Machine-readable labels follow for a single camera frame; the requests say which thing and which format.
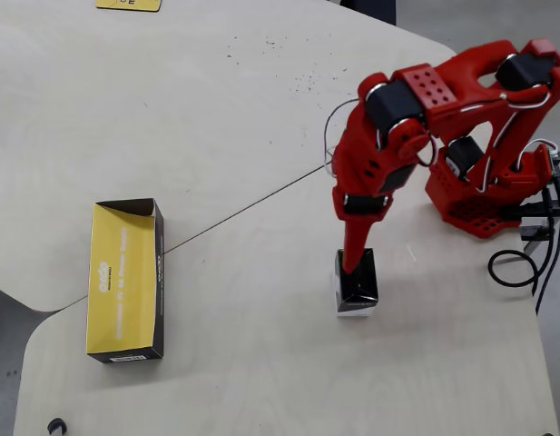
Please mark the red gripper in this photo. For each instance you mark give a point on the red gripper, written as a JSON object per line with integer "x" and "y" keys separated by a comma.
{"x": 362, "y": 204}

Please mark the small black white box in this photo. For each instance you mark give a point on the small black white box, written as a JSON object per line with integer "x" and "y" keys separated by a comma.
{"x": 366, "y": 290}

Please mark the red robot arm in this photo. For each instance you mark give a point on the red robot arm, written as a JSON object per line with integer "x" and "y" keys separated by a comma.
{"x": 465, "y": 82}

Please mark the large black yellow open box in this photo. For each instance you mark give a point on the large black yellow open box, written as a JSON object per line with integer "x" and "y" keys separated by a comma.
{"x": 120, "y": 281}

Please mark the black metal table clamp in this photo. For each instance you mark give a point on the black metal table clamp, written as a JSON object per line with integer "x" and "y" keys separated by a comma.
{"x": 533, "y": 232}

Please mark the small grey controller board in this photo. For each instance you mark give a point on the small grey controller board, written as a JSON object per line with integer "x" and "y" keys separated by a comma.
{"x": 557, "y": 156}

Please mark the dark furniture piece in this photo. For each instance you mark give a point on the dark furniture piece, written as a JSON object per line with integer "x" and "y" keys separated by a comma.
{"x": 375, "y": 9}

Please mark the yellow card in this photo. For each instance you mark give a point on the yellow card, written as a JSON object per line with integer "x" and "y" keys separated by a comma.
{"x": 143, "y": 4}

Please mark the small black clip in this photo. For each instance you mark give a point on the small black clip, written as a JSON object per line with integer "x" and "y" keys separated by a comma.
{"x": 55, "y": 427}

